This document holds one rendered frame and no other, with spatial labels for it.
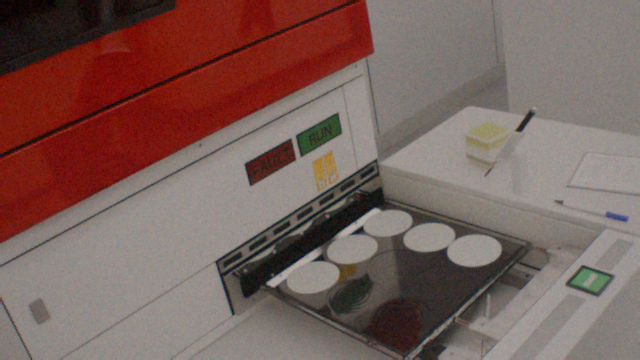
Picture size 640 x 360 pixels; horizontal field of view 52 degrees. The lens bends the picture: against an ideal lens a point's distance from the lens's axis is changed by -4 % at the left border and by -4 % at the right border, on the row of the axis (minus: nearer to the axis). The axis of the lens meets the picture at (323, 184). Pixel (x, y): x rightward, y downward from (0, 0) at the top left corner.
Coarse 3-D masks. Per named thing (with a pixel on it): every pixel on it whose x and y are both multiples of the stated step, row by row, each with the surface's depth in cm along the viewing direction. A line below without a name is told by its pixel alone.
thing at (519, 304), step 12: (540, 276) 118; (552, 276) 117; (528, 288) 116; (540, 288) 115; (516, 300) 114; (528, 300) 113; (504, 312) 111; (516, 312) 111; (504, 324) 109; (468, 348) 106; (480, 348) 105
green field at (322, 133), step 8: (328, 120) 136; (336, 120) 138; (320, 128) 135; (328, 128) 137; (336, 128) 138; (304, 136) 133; (312, 136) 134; (320, 136) 136; (328, 136) 137; (304, 144) 133; (312, 144) 135; (304, 152) 133
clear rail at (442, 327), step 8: (528, 248) 123; (520, 256) 121; (504, 264) 120; (512, 264) 119; (504, 272) 118; (488, 280) 116; (496, 280) 117; (480, 288) 115; (488, 288) 115; (472, 296) 113; (480, 296) 114; (464, 304) 112; (472, 304) 112; (456, 312) 110; (448, 320) 109; (440, 328) 108; (432, 336) 107; (424, 344) 105; (416, 352) 104
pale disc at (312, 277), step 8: (304, 264) 132; (312, 264) 131; (320, 264) 131; (328, 264) 130; (296, 272) 130; (304, 272) 129; (312, 272) 129; (320, 272) 129; (328, 272) 128; (336, 272) 128; (288, 280) 128; (296, 280) 128; (304, 280) 127; (312, 280) 127; (320, 280) 126; (328, 280) 126; (336, 280) 125; (296, 288) 125; (304, 288) 125; (312, 288) 124; (320, 288) 124
